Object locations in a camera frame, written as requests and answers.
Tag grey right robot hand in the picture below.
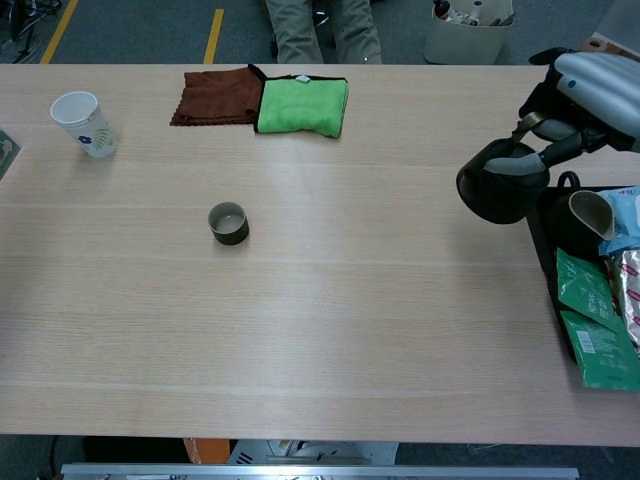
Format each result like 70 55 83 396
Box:
483 47 640 175

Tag black teapot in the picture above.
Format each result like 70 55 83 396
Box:
455 112 552 225

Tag small grey cup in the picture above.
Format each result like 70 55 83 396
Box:
207 201 251 247

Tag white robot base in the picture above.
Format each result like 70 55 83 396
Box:
227 439 400 467

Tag colourful striped box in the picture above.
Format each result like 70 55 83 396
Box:
582 32 629 56

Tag dark pitcher with grey inside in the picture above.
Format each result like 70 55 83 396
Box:
544 171 616 257

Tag blue wet wipes pack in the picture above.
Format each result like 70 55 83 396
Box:
597 185 640 257

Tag beige bin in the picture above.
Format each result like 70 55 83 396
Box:
424 0 516 66

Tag black tray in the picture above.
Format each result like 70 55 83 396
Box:
527 172 640 367

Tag silver snack packet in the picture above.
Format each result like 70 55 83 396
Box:
602 248 640 359

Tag green cloth with black trim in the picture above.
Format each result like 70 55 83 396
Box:
253 63 350 140

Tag person's legs in khaki trousers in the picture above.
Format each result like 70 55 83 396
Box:
264 0 384 66

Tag brown cloth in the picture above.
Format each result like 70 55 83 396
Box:
169 67 267 128

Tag white floral paper cup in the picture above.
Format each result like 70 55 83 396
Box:
49 90 119 160

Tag orange stool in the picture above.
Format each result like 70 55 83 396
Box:
182 438 232 466

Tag green printed card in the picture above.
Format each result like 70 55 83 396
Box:
0 128 23 184

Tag aluminium rail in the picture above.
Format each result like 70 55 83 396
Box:
59 462 580 480

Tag black metal frame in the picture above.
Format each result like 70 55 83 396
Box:
0 0 64 64

